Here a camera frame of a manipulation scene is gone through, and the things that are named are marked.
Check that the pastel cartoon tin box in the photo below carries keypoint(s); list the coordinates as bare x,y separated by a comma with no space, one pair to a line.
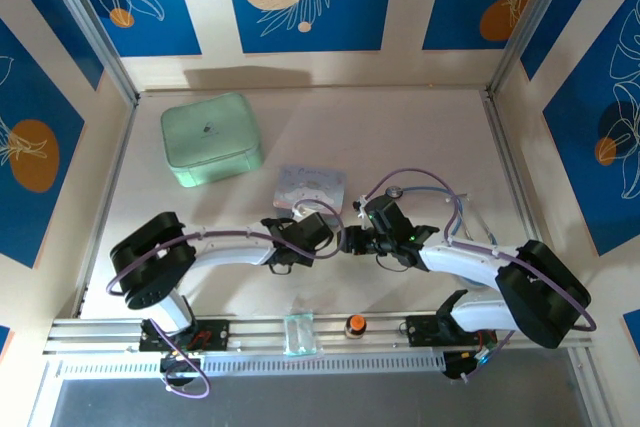
310,184

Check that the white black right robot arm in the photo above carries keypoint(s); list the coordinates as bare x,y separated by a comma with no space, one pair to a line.
465,259

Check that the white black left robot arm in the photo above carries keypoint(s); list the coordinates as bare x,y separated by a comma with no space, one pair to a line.
150,267

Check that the orange knob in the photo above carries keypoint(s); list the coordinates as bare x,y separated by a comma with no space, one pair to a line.
355,326

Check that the clear plastic box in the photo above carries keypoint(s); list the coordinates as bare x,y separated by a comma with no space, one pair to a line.
300,334

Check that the mint green zip case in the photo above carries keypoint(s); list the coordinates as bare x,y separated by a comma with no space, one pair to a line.
210,137

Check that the blue panel with dark circle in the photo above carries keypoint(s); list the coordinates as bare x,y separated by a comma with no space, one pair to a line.
575,172

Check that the blue panel with beige circle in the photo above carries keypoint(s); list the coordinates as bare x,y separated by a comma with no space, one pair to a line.
350,22

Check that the blue panel with white flower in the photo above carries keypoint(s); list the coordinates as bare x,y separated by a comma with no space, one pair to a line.
150,27

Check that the blue panel with orange oval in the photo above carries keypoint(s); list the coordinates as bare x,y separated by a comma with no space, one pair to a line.
30,97

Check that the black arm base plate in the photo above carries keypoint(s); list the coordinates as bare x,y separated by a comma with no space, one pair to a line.
215,334
420,332

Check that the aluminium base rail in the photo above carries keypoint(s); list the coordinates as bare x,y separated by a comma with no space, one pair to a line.
260,332

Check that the aluminium table edge rail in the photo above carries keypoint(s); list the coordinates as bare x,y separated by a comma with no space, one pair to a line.
117,157
510,157

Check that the aluminium frame post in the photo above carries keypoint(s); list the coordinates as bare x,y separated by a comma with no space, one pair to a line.
85,22
525,22

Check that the blue leaf print wall panel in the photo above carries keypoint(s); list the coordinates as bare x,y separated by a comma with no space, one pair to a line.
50,22
565,22

